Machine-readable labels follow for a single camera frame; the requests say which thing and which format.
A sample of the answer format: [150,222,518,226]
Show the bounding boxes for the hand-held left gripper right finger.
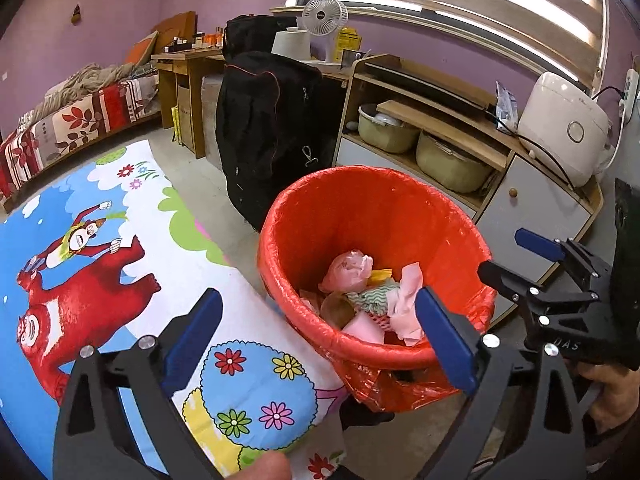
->
[414,285,587,480]

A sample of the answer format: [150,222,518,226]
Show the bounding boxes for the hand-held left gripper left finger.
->
[52,287,224,480]

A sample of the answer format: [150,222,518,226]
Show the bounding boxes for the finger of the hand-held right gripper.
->
[477,260,601,326]
[515,228,616,286]

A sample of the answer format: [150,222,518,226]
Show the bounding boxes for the green striped wrapper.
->
[347,282,401,318]

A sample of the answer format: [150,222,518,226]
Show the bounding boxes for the white plastic bag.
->
[319,249,375,293]

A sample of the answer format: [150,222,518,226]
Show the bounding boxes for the waste bin with red liner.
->
[257,165,498,413]

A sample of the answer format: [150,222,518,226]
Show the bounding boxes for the person's right hand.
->
[575,361,640,434]

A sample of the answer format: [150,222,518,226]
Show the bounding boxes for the person's left hand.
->
[237,452,292,480]

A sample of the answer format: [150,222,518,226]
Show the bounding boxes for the wooden cabinet with white drawers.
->
[332,54,606,331]

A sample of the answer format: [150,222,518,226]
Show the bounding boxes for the large beige basin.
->
[416,130,496,194]

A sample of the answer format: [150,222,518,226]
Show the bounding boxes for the white rice cooker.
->
[517,71,613,188]

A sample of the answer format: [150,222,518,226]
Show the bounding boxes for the blue and white packet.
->
[494,80,523,133]

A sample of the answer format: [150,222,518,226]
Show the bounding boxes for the white power strip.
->
[619,67,640,126]

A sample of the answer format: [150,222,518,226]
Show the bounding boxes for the cartoon printed blanket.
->
[0,140,351,480]

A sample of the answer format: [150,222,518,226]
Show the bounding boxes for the black flat tray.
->
[364,60,493,113]

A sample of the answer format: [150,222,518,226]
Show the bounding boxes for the tall black bag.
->
[216,51,337,233]

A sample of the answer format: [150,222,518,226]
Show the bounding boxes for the grey woven panel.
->
[200,74,226,171]

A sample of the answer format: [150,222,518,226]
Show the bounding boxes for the bed with floral cover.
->
[0,72,163,206]

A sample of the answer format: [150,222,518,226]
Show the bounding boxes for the striped window blind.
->
[285,0,608,91]

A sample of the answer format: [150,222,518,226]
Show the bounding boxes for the wooden desk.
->
[150,47,351,161]

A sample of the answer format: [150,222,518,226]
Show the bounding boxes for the beige crumpled quilt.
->
[20,62,151,121]

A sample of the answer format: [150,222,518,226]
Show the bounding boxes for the yellow box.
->
[334,27,363,58]

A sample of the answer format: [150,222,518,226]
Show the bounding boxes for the orange pillow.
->
[124,31,160,67]

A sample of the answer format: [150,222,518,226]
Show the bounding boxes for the row of small bottles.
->
[162,31,226,55]

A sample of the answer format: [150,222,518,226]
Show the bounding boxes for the black duffel bag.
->
[222,14,301,61]

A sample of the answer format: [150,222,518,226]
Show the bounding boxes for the white cylinder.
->
[271,29,312,61]

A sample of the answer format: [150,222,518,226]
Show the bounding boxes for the wooden headboard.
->
[150,10,197,51]

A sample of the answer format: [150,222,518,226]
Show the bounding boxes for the white desk fan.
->
[301,0,346,63]

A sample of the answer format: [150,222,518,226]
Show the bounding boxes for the black power cable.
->
[492,110,586,191]

